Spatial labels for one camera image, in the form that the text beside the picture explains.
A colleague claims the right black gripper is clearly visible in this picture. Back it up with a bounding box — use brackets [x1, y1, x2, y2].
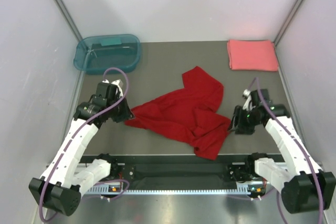
[227, 105, 261, 135]

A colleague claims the red t-shirt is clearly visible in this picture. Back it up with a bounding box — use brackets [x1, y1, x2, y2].
[125, 67, 231, 160]

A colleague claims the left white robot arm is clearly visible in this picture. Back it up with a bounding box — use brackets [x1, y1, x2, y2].
[28, 80, 134, 216]

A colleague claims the folded pink t-shirt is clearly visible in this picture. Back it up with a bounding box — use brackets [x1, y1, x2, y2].
[227, 39, 278, 72]

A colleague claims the black mounting plate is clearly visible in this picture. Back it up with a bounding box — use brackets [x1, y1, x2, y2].
[88, 162, 278, 189]

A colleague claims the teal plastic bin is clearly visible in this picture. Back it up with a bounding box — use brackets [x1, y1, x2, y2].
[73, 34, 142, 75]

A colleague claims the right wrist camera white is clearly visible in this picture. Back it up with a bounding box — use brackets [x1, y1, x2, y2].
[243, 89, 254, 111]

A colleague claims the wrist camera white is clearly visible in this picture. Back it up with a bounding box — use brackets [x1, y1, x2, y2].
[243, 89, 254, 111]
[102, 79, 123, 90]

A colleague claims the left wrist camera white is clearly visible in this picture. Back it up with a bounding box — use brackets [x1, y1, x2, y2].
[102, 79, 123, 90]

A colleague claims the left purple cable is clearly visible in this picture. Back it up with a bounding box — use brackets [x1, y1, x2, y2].
[38, 67, 130, 222]

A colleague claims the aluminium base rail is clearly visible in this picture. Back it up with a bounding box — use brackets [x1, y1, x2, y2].
[41, 162, 329, 196]

